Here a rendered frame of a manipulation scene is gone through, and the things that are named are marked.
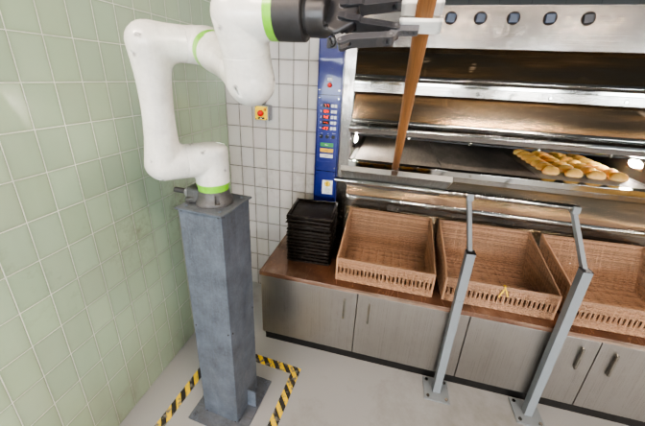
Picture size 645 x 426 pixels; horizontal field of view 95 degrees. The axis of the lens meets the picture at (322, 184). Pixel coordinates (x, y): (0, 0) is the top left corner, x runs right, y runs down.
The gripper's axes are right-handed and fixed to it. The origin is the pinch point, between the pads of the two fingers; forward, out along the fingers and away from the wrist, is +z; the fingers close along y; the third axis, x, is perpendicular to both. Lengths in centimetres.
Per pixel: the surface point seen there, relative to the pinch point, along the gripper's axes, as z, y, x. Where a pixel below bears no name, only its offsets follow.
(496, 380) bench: 72, 98, -157
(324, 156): -46, -17, -143
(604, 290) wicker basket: 131, 38, -168
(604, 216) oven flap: 125, -4, -157
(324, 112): -47, -41, -128
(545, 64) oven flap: 72, -73, -114
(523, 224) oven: 85, 6, -163
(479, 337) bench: 57, 75, -142
